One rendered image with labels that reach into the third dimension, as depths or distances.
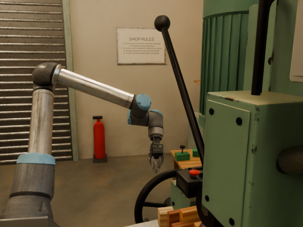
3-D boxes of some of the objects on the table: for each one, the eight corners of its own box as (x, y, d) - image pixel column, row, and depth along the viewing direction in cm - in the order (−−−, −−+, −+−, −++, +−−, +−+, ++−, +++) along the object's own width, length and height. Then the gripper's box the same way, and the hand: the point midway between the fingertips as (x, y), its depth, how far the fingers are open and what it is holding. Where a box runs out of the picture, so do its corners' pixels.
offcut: (172, 220, 73) (172, 206, 72) (174, 227, 70) (175, 213, 69) (157, 221, 72) (157, 207, 71) (159, 228, 69) (159, 214, 68)
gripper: (149, 133, 151) (149, 170, 141) (164, 133, 152) (165, 170, 142) (148, 139, 159) (148, 174, 149) (162, 139, 159) (163, 174, 149)
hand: (156, 171), depth 148 cm, fingers closed
